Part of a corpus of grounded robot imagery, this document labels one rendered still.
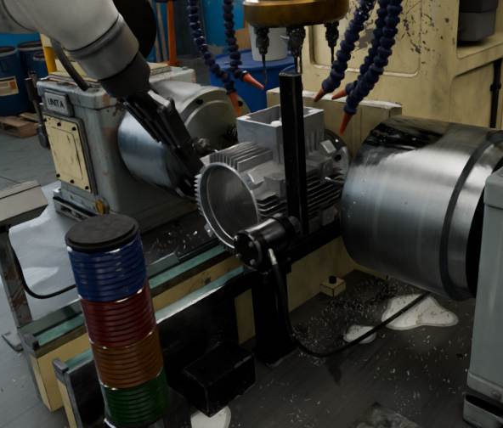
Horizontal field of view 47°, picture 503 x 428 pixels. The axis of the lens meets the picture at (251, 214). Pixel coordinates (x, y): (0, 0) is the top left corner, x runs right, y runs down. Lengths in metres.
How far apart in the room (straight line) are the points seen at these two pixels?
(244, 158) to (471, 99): 0.51
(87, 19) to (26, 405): 0.59
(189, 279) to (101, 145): 0.45
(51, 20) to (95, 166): 0.64
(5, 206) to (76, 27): 0.36
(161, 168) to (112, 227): 0.70
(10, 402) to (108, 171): 0.57
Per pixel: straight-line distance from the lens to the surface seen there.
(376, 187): 0.83
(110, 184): 1.38
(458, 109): 1.22
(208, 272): 1.06
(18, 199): 1.05
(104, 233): 0.48
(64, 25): 0.83
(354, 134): 1.10
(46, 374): 0.95
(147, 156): 1.22
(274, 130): 0.98
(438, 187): 0.79
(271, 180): 0.95
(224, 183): 1.09
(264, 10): 0.98
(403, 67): 1.17
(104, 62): 0.85
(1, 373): 1.11
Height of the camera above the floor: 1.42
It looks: 24 degrees down
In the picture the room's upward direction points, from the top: 5 degrees counter-clockwise
